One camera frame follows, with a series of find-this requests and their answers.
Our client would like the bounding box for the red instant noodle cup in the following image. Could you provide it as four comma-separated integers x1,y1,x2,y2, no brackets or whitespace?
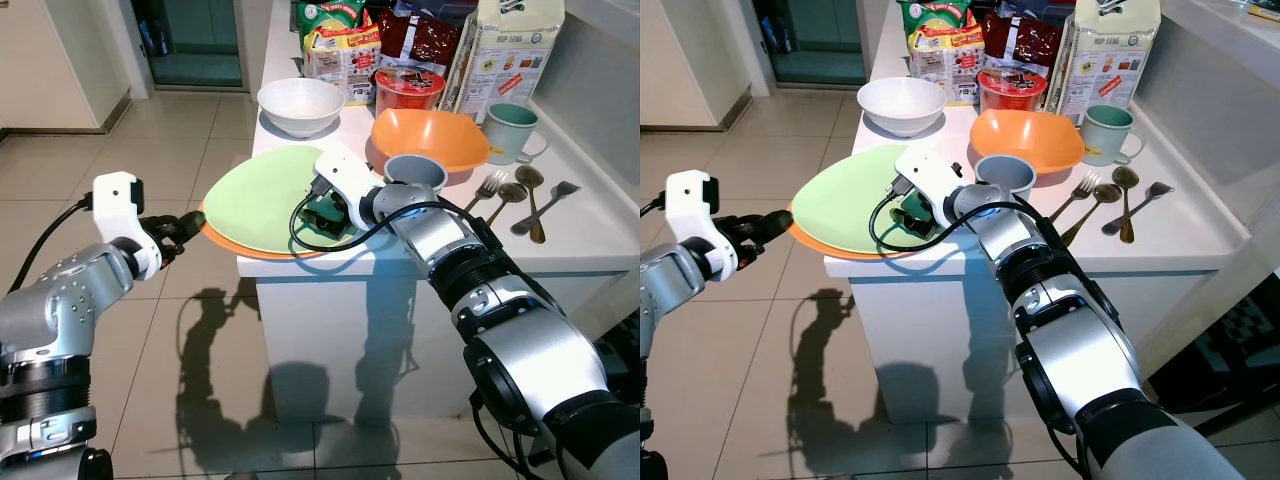
976,67,1050,114
374,67,448,117

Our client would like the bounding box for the white bowl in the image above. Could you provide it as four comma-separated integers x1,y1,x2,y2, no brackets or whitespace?
857,77,948,140
257,77,347,140

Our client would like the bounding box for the green yellow snack bag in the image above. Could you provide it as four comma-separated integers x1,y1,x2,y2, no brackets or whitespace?
899,0,986,107
299,0,382,107

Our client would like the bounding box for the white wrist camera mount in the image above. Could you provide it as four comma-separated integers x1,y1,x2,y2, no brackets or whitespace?
664,170,739,282
893,144,964,227
92,172,164,282
313,149,384,233

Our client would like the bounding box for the white cracker bag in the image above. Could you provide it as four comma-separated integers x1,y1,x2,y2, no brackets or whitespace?
1056,0,1163,127
454,0,567,127

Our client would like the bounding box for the black chair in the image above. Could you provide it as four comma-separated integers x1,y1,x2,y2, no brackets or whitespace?
1148,270,1280,441

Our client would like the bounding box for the grey blue cup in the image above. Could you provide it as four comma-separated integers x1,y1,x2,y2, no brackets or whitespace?
383,154,450,194
974,154,1038,202

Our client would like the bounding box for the orange bowl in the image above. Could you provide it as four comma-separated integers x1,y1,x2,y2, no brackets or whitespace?
969,108,1087,174
369,108,492,174

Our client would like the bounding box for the dark red snack bag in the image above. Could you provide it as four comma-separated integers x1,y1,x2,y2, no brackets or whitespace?
982,4,1077,79
374,4,464,79

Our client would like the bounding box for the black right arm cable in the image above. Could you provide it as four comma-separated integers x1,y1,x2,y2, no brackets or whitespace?
867,188,988,254
289,188,443,252

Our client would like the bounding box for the light green plate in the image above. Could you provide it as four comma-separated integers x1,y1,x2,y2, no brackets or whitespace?
791,143,963,257
203,147,377,257

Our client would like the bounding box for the pale green mug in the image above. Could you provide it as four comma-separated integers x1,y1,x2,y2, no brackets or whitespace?
1079,103,1147,168
483,103,552,167

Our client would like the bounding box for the white kitchen counter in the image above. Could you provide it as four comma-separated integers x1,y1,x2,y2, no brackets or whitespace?
824,0,1253,427
236,0,641,427

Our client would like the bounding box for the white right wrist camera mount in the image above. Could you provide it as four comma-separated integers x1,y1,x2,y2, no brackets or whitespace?
893,144,964,227
313,149,384,233

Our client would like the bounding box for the dark glass door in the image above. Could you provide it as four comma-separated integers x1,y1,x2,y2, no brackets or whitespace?
755,0,870,87
130,0,247,91

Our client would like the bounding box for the bronze metal spoon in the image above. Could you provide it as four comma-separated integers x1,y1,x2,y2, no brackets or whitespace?
1110,165,1142,245
514,164,549,245
1059,182,1120,249
484,182,529,227

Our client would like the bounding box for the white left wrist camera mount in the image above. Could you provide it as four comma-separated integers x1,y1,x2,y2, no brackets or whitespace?
664,170,739,282
92,172,164,282

